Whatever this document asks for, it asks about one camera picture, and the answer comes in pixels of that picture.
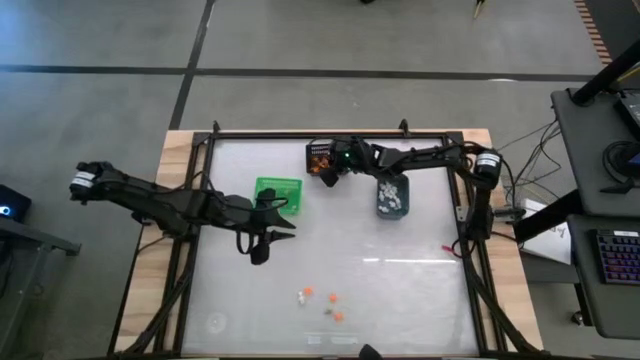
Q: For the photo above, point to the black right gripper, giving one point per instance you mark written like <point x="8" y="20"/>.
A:
<point x="352" y="155"/>

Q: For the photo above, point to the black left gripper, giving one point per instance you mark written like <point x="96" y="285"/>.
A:
<point x="262" y="222"/>

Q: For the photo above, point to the orange plastic spider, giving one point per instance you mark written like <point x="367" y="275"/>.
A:
<point x="338" y="316"/>
<point x="316" y="169"/>
<point x="316" y="161"/>
<point x="324" y="162"/>
<point x="308" y="290"/>
<point x="333" y="298"/>

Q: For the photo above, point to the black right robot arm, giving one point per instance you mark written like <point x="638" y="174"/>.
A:
<point x="425" y="155"/>

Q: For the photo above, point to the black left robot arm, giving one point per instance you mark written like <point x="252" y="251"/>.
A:
<point x="150" y="200"/>

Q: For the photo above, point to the black plastic basket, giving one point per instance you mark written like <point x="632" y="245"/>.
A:
<point x="311" y="150"/>

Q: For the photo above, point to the green plastic basket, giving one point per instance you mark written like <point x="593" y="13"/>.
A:
<point x="292" y="187"/>

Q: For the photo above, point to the black table clamp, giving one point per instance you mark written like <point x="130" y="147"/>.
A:
<point x="215" y="126"/>
<point x="403" y="126"/>

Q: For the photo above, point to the teal plastic bin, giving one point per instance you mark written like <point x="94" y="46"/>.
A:
<point x="380" y="216"/>

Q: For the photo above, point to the red tape tag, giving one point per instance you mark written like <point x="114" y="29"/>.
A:
<point x="448" y="248"/>

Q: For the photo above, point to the dark rounded object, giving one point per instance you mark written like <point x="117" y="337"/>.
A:
<point x="370" y="352"/>

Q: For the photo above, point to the black control box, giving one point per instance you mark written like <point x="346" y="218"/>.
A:
<point x="530" y="227"/>

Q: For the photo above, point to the small yellow stick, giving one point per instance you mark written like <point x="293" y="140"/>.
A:
<point x="479" y="7"/>

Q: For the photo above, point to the white paper sheet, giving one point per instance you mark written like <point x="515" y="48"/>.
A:
<point x="555" y="245"/>

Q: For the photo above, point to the grey desk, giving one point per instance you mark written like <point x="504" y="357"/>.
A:
<point x="585" y="130"/>

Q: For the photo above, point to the dark side desk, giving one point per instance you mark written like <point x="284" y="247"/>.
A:
<point x="30" y="280"/>

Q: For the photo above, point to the black monitor pole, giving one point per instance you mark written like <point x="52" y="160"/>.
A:
<point x="605" y="75"/>

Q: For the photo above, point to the black device with blue light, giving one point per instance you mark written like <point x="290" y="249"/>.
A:
<point x="12" y="205"/>

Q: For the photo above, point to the black desk caster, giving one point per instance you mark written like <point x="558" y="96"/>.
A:
<point x="577" y="318"/>

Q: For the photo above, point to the desk computer monitor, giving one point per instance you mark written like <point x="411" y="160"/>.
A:
<point x="631" y="107"/>

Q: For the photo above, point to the backlit black keyboard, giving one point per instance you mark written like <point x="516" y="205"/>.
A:
<point x="620" y="255"/>

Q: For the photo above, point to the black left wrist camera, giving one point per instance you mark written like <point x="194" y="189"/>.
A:
<point x="235" y="210"/>

